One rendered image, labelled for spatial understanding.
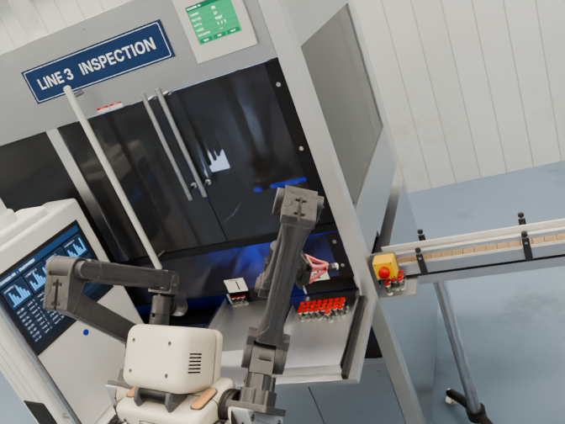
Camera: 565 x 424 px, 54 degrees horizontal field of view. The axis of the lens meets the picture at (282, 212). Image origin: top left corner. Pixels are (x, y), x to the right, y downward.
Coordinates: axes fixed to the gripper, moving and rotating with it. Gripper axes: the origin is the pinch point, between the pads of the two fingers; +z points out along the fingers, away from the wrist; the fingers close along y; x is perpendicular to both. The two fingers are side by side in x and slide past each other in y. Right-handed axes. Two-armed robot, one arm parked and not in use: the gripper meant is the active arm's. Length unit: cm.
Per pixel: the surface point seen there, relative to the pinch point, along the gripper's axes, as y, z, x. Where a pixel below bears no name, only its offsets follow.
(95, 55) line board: 37, -60, 75
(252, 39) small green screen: 56, -18, 42
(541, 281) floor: -68, 179, 49
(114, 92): 26, -54, 72
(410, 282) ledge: -18.0, 43.7, 8.0
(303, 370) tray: -33.3, -4.7, -10.1
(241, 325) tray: -51, -9, 31
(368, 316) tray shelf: -25.4, 24.0, 1.2
